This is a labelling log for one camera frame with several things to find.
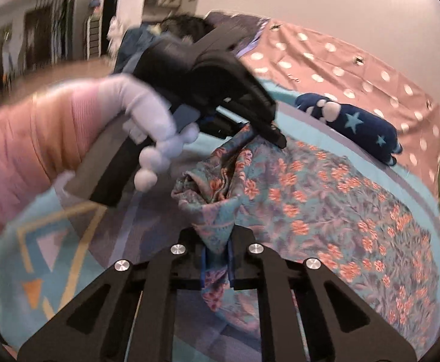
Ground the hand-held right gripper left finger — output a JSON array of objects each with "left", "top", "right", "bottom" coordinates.
[{"left": 18, "top": 227, "right": 208, "bottom": 362}]

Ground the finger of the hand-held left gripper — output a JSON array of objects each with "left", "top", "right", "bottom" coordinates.
[
  {"left": 198, "top": 114, "right": 251, "bottom": 140},
  {"left": 222, "top": 62, "right": 287, "bottom": 149}
]

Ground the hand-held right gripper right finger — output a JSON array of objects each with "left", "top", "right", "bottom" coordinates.
[{"left": 225, "top": 225, "right": 419, "bottom": 362}]

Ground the person's left forearm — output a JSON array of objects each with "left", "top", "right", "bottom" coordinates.
[{"left": 0, "top": 78, "right": 105, "bottom": 251}]

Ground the dark blue clothes pile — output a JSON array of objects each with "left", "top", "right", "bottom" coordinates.
[{"left": 114, "top": 26, "right": 161, "bottom": 75}]

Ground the person's left hand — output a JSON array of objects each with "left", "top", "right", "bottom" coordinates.
[{"left": 100, "top": 73, "right": 200, "bottom": 193}]

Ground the dark fluffy cloth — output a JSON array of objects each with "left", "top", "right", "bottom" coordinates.
[{"left": 159, "top": 13, "right": 215, "bottom": 43}]

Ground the dark purple pillow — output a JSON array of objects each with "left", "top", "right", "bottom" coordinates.
[{"left": 205, "top": 11, "right": 271, "bottom": 59}]

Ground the navy star-print cloth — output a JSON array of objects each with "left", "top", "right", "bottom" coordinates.
[{"left": 294, "top": 92, "right": 405, "bottom": 167}]

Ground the pink polka-dot bed sheet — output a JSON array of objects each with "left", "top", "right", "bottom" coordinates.
[{"left": 239, "top": 19, "right": 440, "bottom": 201}]

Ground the white drawer rack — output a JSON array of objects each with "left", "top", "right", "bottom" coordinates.
[{"left": 87, "top": 9, "right": 103, "bottom": 60}]

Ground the turquoise patterned blanket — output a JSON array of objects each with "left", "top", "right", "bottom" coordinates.
[{"left": 0, "top": 77, "right": 440, "bottom": 362}]

